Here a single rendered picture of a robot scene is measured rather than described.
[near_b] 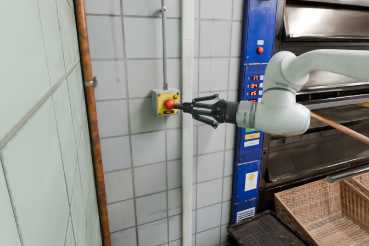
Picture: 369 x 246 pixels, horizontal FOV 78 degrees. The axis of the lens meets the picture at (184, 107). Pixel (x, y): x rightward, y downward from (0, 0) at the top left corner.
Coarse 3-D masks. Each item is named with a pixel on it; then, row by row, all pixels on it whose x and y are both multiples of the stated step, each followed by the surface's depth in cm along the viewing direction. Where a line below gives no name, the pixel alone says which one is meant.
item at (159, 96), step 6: (156, 90) 89; (162, 90) 89; (168, 90) 89; (174, 90) 89; (156, 96) 86; (162, 96) 87; (168, 96) 88; (156, 102) 87; (162, 102) 87; (174, 102) 89; (156, 108) 87; (162, 108) 88; (156, 114) 88; (162, 114) 89; (168, 114) 90; (174, 114) 91
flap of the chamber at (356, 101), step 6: (324, 96) 137; (330, 96) 136; (342, 96) 133; (330, 102) 112; (336, 102) 113; (342, 102) 115; (348, 102) 116; (354, 102) 118; (360, 102) 120; (312, 108) 108; (318, 108) 109
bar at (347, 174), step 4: (368, 164) 100; (356, 168) 97; (360, 168) 97; (364, 168) 97; (368, 168) 97; (340, 172) 93; (344, 172) 93; (348, 172) 94; (352, 172) 94; (356, 172) 95; (360, 172) 95; (364, 172) 96; (328, 176) 91; (332, 176) 91; (336, 176) 91; (340, 176) 91; (344, 176) 92; (348, 176) 93; (352, 176) 94; (328, 180) 91; (332, 180) 90; (336, 180) 90; (340, 180) 92
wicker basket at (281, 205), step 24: (288, 192) 134; (312, 192) 142; (336, 192) 149; (360, 192) 138; (288, 216) 122; (312, 216) 141; (336, 216) 149; (360, 216) 140; (312, 240) 109; (336, 240) 132; (360, 240) 131
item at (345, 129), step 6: (312, 114) 140; (318, 114) 138; (324, 120) 134; (330, 120) 131; (336, 126) 128; (342, 126) 125; (348, 132) 122; (354, 132) 120; (360, 138) 117; (366, 138) 115
